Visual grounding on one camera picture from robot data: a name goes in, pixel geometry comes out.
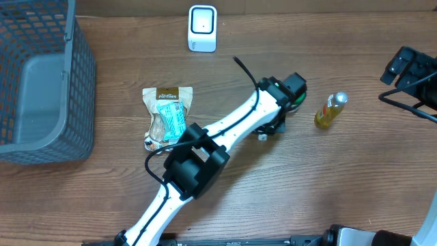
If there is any teal tissue pack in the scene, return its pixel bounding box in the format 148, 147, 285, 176
258, 134, 268, 141

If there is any green lid white jar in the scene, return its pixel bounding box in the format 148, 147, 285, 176
290, 92, 307, 111

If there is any yellow liquid bottle silver cap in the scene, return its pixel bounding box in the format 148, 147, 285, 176
314, 92, 348, 128

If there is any teal snack bar wrapper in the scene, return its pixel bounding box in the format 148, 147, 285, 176
157, 102, 186, 141

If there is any beige PanTree snack pouch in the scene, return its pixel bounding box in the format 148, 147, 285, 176
142, 87, 193, 152

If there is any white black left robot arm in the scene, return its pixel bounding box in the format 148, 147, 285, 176
113, 73, 307, 245

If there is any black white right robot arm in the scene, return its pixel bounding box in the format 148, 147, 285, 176
321, 46, 436, 245

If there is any grey plastic mesh basket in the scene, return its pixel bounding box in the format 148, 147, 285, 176
1, 0, 96, 165

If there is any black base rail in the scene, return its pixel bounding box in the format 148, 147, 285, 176
81, 234, 328, 246

